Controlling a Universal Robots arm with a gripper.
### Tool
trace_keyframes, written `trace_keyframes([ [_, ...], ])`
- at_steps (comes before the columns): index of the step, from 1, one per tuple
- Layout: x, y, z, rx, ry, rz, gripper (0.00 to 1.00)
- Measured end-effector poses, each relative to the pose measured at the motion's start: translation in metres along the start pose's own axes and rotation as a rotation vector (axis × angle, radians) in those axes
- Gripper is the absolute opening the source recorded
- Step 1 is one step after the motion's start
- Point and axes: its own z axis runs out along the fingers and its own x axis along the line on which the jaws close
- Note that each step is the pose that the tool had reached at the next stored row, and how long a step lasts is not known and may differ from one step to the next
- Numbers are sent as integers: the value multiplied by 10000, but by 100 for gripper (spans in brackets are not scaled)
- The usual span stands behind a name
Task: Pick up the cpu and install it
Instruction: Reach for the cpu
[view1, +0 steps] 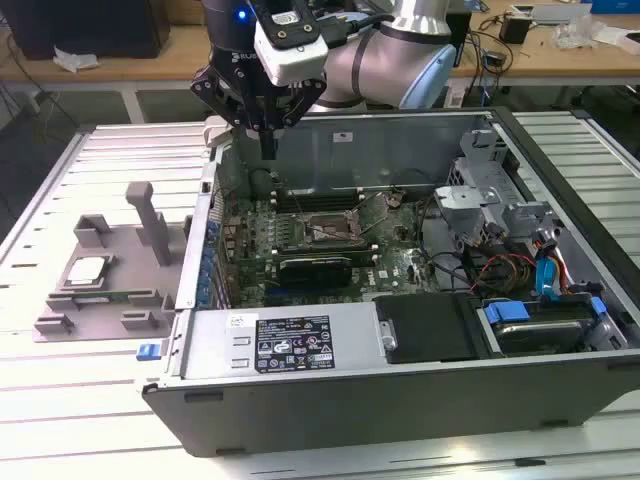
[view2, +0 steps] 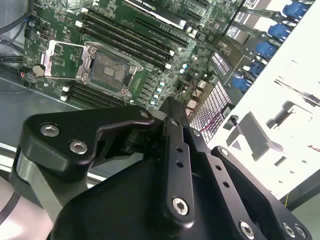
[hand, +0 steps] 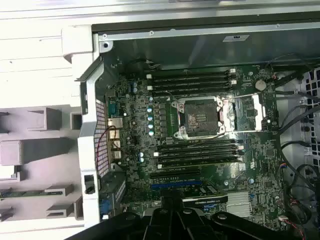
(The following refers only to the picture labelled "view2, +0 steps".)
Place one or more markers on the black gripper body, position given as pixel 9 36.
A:
pixel 112 212

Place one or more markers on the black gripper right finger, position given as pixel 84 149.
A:
pixel 222 176

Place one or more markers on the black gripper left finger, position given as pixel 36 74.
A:
pixel 75 125

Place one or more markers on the metal socket cover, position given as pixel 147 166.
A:
pixel 48 58

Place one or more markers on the thin metal locking lever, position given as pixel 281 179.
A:
pixel 137 67

